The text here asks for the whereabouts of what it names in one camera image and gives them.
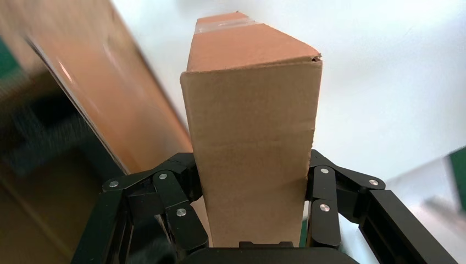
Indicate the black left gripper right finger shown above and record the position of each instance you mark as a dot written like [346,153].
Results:
[393,226]

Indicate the small cardboard box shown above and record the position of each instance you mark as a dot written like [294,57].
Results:
[251,145]

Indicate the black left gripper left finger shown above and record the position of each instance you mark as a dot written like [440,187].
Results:
[109,226]

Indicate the black foam block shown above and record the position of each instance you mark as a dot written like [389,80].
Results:
[47,138]

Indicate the large cardboard box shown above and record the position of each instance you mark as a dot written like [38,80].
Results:
[116,94]

